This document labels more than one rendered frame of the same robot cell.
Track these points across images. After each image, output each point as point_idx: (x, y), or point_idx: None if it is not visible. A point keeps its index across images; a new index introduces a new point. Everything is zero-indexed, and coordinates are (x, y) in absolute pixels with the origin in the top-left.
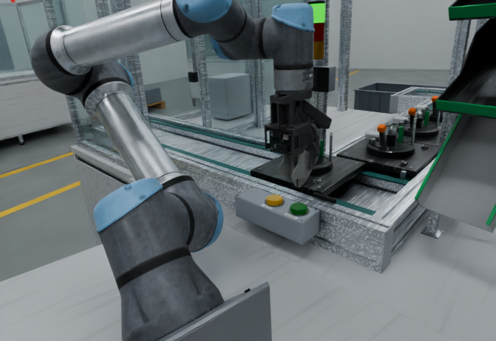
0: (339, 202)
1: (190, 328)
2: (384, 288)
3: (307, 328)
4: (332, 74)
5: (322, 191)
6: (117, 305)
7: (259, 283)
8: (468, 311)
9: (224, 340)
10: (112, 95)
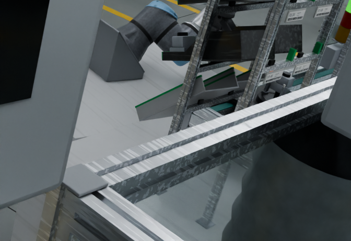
0: (224, 106)
1: (101, 20)
2: (163, 122)
3: (136, 96)
4: (328, 53)
5: None
6: (152, 61)
7: None
8: (145, 136)
9: (104, 35)
10: None
